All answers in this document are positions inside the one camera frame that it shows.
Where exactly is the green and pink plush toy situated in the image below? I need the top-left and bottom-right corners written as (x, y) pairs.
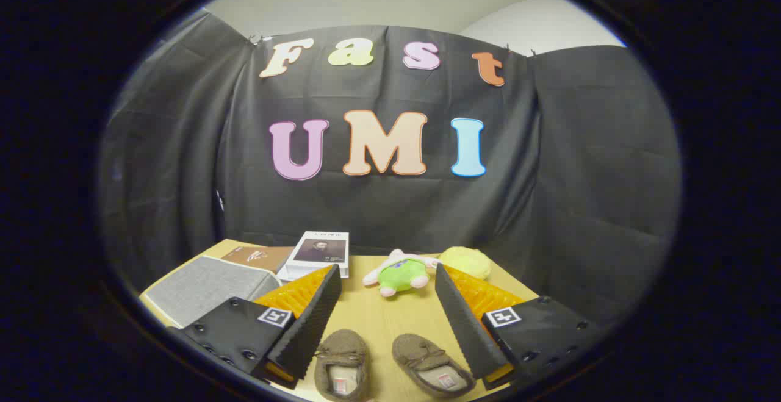
top-left (362, 249), bottom-right (439, 298)

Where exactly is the brown book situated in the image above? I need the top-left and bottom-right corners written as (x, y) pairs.
top-left (221, 245), bottom-right (295, 273)

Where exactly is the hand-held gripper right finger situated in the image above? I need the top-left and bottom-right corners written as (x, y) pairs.
top-left (434, 263), bottom-right (605, 390)

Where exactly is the plain white book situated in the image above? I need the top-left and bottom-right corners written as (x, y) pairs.
top-left (278, 265), bottom-right (350, 281)

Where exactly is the yellow plush toy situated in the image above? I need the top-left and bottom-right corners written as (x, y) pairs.
top-left (438, 246), bottom-right (492, 281)

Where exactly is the grey fabric storage box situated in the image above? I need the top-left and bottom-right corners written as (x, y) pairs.
top-left (143, 254), bottom-right (283, 329)

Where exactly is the brown fuzzy shoe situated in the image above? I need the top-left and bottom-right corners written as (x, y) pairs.
top-left (314, 329), bottom-right (370, 402)
top-left (391, 333), bottom-right (477, 399)

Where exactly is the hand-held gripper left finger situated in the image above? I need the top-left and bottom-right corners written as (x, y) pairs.
top-left (166, 264), bottom-right (342, 390)

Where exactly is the white portrait cover book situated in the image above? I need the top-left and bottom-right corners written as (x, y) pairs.
top-left (286, 231), bottom-right (350, 268)

